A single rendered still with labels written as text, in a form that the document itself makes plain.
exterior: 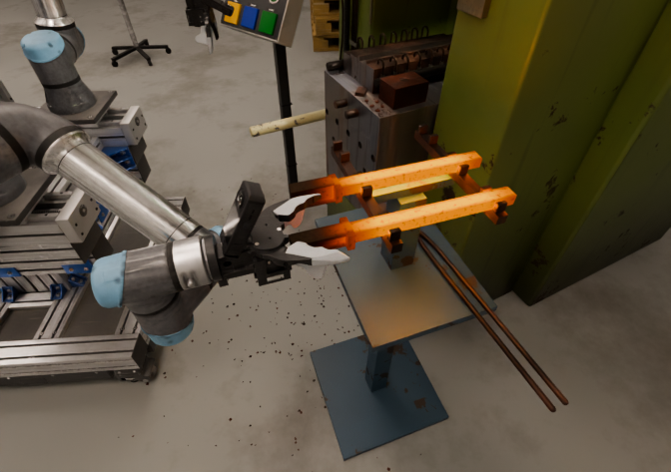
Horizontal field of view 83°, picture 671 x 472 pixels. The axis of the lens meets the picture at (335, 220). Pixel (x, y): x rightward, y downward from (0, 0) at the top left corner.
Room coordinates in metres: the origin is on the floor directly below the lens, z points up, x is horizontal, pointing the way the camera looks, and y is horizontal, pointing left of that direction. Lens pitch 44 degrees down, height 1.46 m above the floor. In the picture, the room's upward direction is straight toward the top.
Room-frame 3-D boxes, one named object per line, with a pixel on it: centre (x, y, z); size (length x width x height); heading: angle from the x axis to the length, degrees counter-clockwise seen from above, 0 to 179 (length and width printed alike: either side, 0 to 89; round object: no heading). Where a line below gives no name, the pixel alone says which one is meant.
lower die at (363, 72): (1.33, -0.26, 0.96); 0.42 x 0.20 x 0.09; 116
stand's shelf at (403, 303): (0.61, -0.15, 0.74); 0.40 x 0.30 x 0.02; 19
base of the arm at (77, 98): (1.27, 0.94, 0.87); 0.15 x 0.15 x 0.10
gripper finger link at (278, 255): (0.37, 0.07, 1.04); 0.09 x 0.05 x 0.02; 72
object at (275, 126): (1.51, 0.16, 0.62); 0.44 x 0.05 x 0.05; 116
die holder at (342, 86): (1.29, -0.29, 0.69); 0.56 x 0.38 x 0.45; 116
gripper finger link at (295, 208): (0.48, 0.06, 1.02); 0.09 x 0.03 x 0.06; 144
